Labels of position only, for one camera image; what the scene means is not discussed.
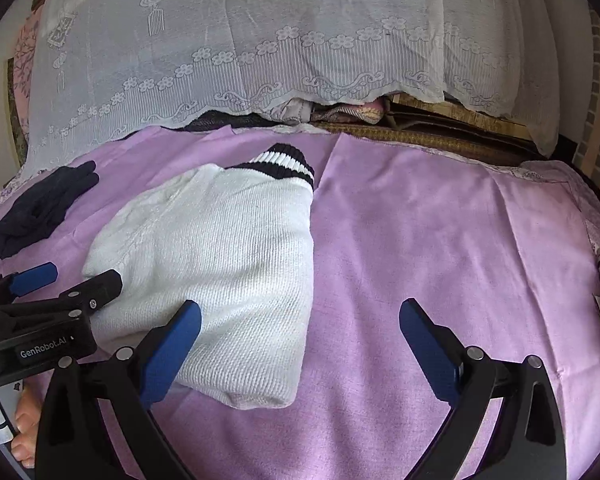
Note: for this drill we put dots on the black lace cloth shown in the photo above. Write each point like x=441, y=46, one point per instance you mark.
x=225, y=121

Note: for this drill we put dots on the white sweater with black stripes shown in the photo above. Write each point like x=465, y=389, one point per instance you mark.
x=220, y=260

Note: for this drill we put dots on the grey folded cloth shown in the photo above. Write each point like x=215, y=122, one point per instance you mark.
x=292, y=110

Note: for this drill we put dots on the person's left hand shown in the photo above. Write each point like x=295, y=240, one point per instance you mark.
x=26, y=420

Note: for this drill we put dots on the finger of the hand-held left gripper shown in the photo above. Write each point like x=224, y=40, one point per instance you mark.
x=32, y=276
x=97, y=287

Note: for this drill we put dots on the pink patterned folded blanket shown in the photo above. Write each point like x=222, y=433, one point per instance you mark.
x=352, y=112

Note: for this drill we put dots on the purple bed sheet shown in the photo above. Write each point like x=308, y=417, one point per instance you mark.
x=430, y=235

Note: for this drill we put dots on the pink floral wall hanging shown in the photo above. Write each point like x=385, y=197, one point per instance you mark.
x=22, y=60

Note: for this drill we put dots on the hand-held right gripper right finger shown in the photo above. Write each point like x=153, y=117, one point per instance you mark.
x=432, y=345

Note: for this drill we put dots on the white lace cover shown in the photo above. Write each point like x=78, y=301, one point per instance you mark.
x=255, y=20

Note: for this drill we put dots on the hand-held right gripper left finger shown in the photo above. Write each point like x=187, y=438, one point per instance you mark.
x=172, y=340

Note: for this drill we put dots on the dark navy cloth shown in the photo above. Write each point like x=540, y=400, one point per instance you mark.
x=40, y=210

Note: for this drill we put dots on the brown patterned folded blankets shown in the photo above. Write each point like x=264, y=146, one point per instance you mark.
x=455, y=132

